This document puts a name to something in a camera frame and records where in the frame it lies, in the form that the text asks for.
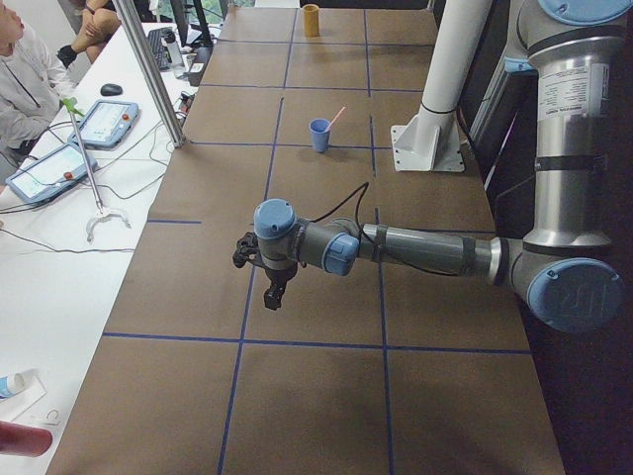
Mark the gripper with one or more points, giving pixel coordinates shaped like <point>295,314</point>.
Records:
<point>279,276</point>

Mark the blue plastic cup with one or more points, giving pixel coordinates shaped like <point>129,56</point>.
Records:
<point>319,132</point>

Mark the pink chopstick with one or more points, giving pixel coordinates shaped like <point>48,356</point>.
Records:
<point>334,119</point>

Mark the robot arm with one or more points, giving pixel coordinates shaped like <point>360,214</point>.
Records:
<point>555,268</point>

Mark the yellow bamboo cup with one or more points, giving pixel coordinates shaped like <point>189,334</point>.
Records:
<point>311,20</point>

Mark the upper teach pendant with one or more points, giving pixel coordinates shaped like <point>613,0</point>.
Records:
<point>106,123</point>

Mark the teach pendant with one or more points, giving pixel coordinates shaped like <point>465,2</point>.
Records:
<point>48,176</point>
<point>106,123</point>

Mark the black computer mouse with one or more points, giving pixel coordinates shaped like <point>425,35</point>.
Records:
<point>111,89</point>

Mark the lower teach pendant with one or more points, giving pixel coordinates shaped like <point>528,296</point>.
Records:
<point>48,176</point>

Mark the white bottle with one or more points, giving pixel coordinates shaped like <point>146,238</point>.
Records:
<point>21,384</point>

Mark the reacher grabber tool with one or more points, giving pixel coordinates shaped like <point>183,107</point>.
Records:
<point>103,213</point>

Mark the black keyboard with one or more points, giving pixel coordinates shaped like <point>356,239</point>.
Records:
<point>158,49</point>

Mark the red cylinder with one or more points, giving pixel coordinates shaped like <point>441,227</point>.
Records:
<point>24,441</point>

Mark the seated person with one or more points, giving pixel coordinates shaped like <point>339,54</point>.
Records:
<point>33,84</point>

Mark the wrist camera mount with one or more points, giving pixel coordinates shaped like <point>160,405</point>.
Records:
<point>246,251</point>

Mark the aluminium frame post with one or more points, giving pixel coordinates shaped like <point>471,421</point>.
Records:
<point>126,10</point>

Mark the white pedestal column base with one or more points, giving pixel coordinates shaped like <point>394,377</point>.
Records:
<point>429,142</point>

